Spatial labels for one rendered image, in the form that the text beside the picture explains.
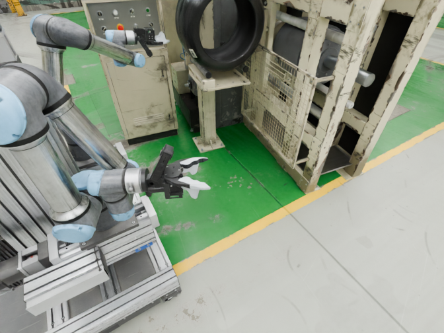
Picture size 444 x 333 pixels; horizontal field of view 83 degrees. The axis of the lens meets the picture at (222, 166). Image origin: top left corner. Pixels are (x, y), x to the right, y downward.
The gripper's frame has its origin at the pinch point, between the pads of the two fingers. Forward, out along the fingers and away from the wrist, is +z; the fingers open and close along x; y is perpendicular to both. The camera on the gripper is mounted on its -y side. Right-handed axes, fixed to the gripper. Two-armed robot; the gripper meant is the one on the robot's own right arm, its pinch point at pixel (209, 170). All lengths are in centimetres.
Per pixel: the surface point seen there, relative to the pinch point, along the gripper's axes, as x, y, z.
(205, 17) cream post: -148, -30, 5
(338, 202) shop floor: -80, 96, 105
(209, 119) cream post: -159, 54, 5
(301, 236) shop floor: -52, 100, 64
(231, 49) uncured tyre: -143, -9, 24
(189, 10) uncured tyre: -107, -36, -5
